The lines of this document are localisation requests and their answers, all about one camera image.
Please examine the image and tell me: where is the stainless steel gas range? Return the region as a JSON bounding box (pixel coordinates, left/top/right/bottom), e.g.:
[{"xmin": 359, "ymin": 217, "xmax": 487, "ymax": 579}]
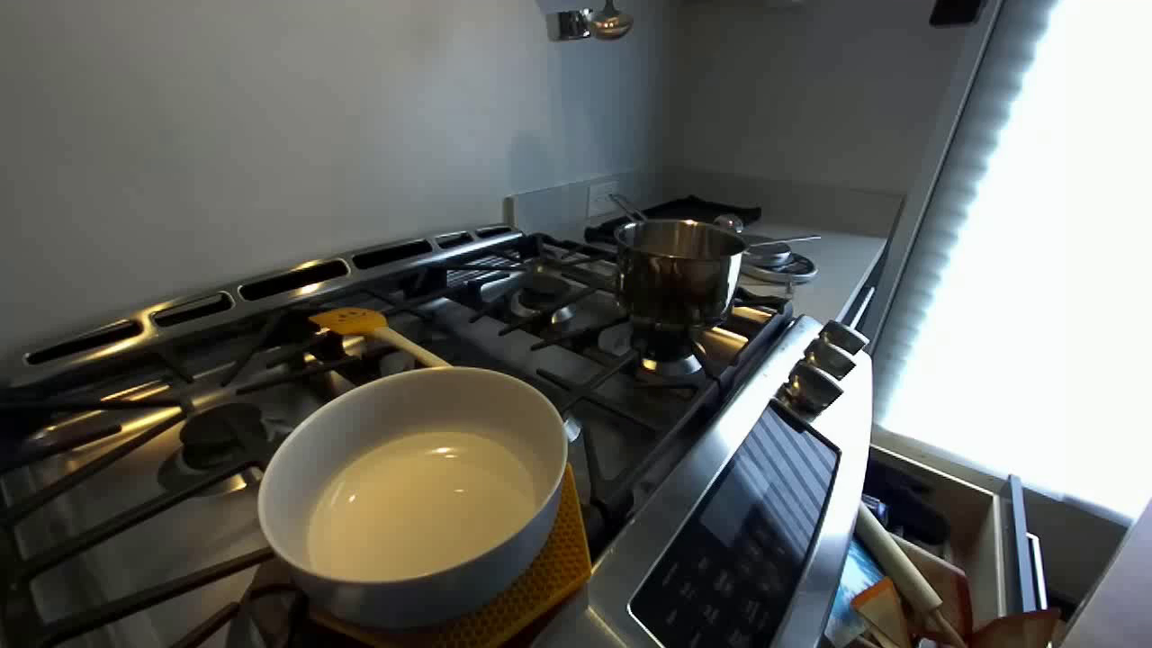
[{"xmin": 0, "ymin": 219, "xmax": 880, "ymax": 648}]

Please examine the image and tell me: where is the round silver kitchen scale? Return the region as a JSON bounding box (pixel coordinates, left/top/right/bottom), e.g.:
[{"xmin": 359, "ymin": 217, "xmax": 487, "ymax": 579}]
[{"xmin": 738, "ymin": 241, "xmax": 821, "ymax": 288}]

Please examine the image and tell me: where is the white ceramic bowl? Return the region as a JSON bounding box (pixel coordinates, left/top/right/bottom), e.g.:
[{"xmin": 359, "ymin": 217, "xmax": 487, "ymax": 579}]
[{"xmin": 256, "ymin": 362, "xmax": 574, "ymax": 633}]

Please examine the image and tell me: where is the silver stove knob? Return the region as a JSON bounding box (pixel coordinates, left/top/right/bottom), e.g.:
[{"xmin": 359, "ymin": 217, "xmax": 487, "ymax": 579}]
[
  {"xmin": 823, "ymin": 318, "xmax": 871, "ymax": 356},
  {"xmin": 777, "ymin": 361, "xmax": 844, "ymax": 421},
  {"xmin": 803, "ymin": 338, "xmax": 857, "ymax": 381}
]

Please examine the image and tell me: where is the black cast iron stove grate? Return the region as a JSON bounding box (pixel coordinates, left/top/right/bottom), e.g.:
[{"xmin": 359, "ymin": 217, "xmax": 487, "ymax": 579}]
[{"xmin": 0, "ymin": 230, "xmax": 797, "ymax": 648}]

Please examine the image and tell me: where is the hanging silver ladle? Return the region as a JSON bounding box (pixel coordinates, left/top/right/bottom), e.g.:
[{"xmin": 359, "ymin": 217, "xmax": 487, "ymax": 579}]
[{"xmin": 586, "ymin": 0, "xmax": 636, "ymax": 42}]

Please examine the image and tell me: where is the white window blind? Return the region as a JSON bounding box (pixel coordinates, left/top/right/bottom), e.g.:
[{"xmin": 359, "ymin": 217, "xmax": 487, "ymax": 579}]
[{"xmin": 868, "ymin": 0, "xmax": 1152, "ymax": 518}]

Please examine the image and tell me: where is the white cylindrical stick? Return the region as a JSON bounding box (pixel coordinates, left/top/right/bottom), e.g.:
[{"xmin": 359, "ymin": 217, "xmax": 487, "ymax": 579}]
[{"xmin": 855, "ymin": 500, "xmax": 964, "ymax": 639}]

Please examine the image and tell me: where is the beige open box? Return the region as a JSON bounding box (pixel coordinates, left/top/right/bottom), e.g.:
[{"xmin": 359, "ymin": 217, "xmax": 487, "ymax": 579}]
[{"xmin": 838, "ymin": 429, "xmax": 1059, "ymax": 648}]

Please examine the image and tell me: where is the silver pot with handle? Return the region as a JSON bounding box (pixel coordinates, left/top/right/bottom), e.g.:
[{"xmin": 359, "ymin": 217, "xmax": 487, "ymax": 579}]
[{"xmin": 609, "ymin": 191, "xmax": 749, "ymax": 338}]

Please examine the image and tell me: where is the white wall outlet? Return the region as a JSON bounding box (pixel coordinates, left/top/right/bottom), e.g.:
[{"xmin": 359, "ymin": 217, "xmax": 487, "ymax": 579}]
[{"xmin": 583, "ymin": 177, "xmax": 624, "ymax": 219}]

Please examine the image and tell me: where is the yellow spatula wooden handle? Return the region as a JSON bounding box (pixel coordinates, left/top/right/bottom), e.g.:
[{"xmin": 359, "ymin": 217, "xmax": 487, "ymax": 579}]
[{"xmin": 306, "ymin": 307, "xmax": 455, "ymax": 374}]

